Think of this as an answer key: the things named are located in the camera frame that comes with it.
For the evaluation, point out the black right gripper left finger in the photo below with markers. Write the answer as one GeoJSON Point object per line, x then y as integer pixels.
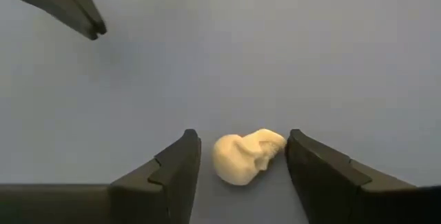
{"type": "Point", "coordinates": [155, 196]}

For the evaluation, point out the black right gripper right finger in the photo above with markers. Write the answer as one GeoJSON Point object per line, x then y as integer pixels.
{"type": "Point", "coordinates": [344, 196]}

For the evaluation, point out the cream plastic skull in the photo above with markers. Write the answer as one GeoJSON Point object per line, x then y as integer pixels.
{"type": "Point", "coordinates": [241, 158]}

